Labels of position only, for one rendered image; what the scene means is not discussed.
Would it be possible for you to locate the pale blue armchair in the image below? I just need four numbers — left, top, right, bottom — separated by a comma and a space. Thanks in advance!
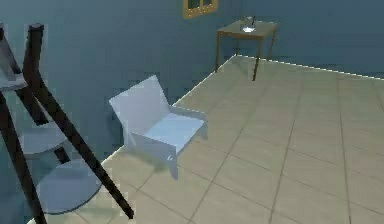
108, 74, 209, 181

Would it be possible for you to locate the brown wooden side table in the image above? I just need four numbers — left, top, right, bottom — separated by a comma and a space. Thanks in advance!
214, 19, 279, 82

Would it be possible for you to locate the yellow framed window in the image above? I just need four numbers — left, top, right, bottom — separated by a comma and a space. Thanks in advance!
182, 0, 219, 20

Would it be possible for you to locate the black shelf with round trays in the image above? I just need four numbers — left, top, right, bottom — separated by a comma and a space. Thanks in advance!
0, 22, 136, 224

